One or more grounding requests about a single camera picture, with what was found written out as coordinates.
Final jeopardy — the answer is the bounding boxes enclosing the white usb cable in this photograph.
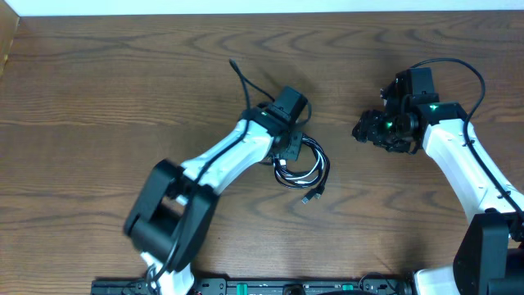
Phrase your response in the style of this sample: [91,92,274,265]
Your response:
[273,151,326,184]

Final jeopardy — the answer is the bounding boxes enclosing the black usb cable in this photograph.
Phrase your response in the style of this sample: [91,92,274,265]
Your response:
[261,134,331,205]

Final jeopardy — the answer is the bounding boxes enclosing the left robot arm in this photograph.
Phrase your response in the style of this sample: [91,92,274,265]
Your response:
[123,87,310,294]

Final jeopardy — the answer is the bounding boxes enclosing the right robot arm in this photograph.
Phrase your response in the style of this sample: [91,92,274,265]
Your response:
[352,66,523,294]

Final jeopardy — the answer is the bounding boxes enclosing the left camera cable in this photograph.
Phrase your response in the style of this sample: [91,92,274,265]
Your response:
[145,58,276,295]

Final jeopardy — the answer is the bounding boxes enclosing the camera cable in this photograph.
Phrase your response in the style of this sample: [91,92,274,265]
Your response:
[145,58,276,295]
[409,57,524,225]

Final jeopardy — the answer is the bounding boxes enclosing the right camera cable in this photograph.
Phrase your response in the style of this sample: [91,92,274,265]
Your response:
[409,57,524,225]

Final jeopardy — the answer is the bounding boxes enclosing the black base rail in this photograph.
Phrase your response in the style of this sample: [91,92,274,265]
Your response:
[90,275,415,295]

